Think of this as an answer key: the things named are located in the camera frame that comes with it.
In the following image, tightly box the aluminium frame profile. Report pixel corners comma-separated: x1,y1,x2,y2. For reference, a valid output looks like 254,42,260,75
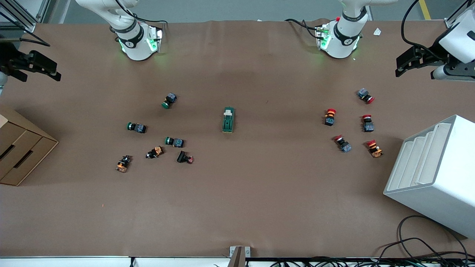
444,0,472,29
0,0,51,33

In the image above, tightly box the green terminal block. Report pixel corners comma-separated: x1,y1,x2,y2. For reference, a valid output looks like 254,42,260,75
222,107,236,134

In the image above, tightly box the white table edge rail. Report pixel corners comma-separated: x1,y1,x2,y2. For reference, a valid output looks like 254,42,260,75
0,256,231,267

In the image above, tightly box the black base cable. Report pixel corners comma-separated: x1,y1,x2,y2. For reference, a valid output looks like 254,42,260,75
284,17,324,38
128,14,168,26

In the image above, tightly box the red button orange body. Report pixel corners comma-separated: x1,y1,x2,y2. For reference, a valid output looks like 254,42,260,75
366,139,384,159

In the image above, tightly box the white slotted rack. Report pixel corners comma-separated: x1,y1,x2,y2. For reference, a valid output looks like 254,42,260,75
383,114,475,239

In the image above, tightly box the brown cardboard box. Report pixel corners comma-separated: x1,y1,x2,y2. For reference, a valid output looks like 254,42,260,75
0,106,59,187

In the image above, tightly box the black button pink cap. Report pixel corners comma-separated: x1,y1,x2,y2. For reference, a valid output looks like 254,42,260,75
176,150,194,165

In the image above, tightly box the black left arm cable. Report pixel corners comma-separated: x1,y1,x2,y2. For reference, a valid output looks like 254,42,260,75
400,0,475,53

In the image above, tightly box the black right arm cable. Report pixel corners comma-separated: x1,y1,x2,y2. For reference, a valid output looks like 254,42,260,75
0,9,51,47

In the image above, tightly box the red push button grey body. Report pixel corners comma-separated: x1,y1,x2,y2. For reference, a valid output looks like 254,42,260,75
361,114,375,133
332,134,353,154
357,88,376,105

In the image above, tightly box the black looped cable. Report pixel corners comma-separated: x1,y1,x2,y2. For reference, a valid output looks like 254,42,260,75
375,215,470,262

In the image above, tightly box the black button orange body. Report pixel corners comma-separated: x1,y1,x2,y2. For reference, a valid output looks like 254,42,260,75
115,155,132,174
145,146,165,159

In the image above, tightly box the black cable bundle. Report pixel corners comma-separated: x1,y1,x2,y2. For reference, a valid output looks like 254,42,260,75
267,255,475,267

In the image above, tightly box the grey metal table bracket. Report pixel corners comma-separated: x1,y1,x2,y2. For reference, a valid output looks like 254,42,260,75
229,245,251,267

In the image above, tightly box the brown paper table cover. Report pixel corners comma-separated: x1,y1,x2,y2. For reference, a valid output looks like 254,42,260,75
0,19,475,259

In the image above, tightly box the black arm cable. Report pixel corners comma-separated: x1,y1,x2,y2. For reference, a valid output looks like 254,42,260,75
400,0,475,53
0,9,51,47

